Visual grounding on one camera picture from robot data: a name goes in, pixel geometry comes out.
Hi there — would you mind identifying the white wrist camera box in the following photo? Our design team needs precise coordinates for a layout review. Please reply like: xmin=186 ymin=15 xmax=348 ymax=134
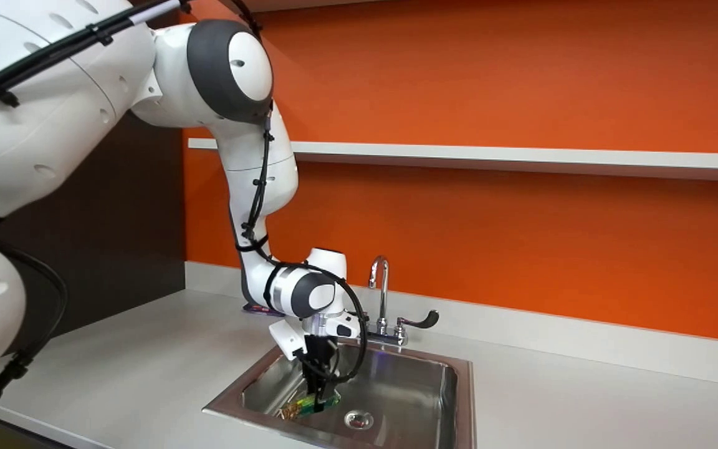
xmin=267 ymin=310 xmax=365 ymax=362

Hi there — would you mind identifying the chrome faucet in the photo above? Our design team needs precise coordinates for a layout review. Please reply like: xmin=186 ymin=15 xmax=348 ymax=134
xmin=365 ymin=254 xmax=415 ymax=348

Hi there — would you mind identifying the dark wood cabinet panel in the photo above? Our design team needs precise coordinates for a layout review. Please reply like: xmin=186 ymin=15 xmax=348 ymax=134
xmin=0 ymin=110 xmax=190 ymax=338

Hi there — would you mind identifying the long white wall shelf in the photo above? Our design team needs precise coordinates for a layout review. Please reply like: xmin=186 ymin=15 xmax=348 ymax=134
xmin=184 ymin=134 xmax=718 ymax=184

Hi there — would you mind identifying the round sink drain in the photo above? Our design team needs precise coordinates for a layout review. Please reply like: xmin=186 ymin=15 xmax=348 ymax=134
xmin=341 ymin=406 xmax=377 ymax=434

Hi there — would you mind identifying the black faucet lever handle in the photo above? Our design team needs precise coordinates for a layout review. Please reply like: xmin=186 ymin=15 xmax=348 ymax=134
xmin=395 ymin=307 xmax=441 ymax=336

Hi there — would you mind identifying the black base cable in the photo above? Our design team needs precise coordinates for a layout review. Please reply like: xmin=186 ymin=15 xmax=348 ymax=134
xmin=0 ymin=246 xmax=73 ymax=443

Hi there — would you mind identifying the stainless steel sink basin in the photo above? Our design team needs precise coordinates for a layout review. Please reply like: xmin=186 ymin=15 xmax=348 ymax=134
xmin=203 ymin=341 xmax=479 ymax=449

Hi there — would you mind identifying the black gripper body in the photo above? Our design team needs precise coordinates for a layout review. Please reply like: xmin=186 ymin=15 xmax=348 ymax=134
xmin=300 ymin=331 xmax=340 ymax=371

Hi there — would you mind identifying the green granola bar wrapper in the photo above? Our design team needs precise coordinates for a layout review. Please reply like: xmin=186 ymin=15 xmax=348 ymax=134
xmin=284 ymin=393 xmax=328 ymax=418

